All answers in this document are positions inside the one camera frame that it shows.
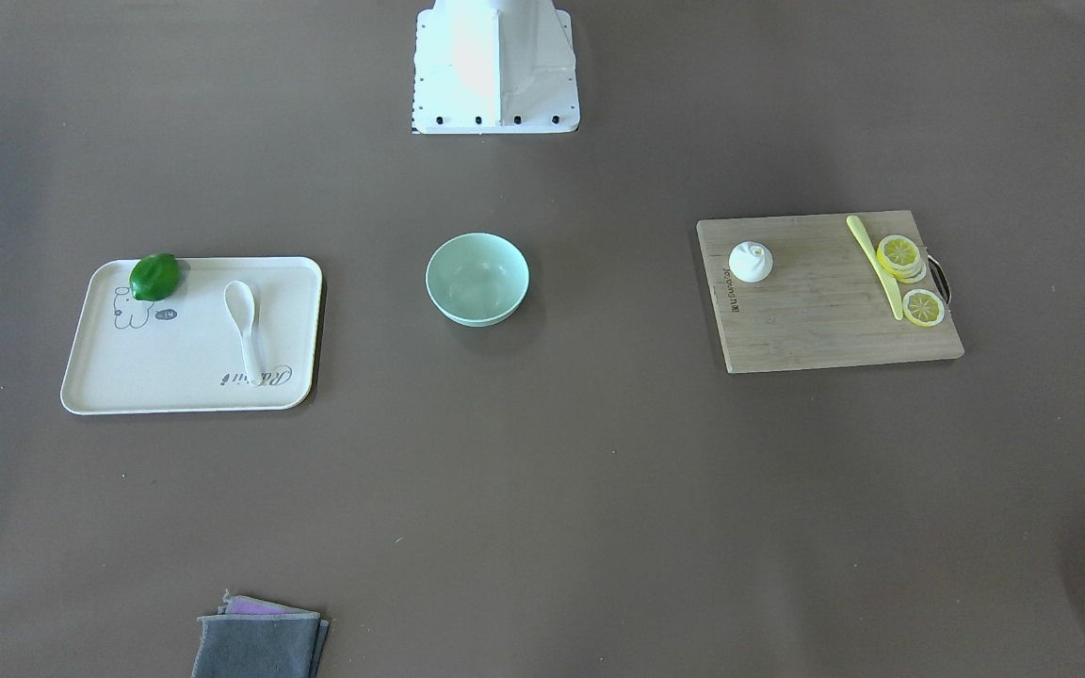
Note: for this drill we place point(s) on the yellow plastic knife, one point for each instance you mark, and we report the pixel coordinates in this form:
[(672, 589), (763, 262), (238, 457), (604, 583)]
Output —
[(885, 278)]

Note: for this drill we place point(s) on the white steamed bun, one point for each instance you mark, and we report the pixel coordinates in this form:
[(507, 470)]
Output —
[(750, 262)]

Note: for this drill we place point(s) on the green lime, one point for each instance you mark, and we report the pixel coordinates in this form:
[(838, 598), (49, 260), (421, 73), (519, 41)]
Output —
[(155, 277)]

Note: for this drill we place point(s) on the white rabbit tray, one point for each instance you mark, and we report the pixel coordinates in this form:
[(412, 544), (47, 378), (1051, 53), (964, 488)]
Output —
[(181, 354)]

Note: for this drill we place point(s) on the white ceramic spoon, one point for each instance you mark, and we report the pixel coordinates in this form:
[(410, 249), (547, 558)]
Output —
[(242, 309)]

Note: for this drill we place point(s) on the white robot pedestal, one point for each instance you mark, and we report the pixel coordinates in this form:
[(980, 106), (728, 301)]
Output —
[(494, 68)]

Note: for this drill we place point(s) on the bamboo cutting board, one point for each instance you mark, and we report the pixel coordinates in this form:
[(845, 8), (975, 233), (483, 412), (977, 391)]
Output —
[(821, 306)]

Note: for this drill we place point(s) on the lemon slice stack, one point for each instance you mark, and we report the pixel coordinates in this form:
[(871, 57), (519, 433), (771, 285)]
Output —
[(901, 258)]

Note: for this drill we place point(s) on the single lemon slice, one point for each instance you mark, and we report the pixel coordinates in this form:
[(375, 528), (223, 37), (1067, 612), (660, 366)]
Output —
[(923, 307)]

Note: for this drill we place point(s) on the grey folded cloth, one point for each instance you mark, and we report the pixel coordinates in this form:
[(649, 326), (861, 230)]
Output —
[(249, 637)]

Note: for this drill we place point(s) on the mint green bowl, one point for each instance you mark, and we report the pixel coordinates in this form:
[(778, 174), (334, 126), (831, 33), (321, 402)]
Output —
[(477, 279)]

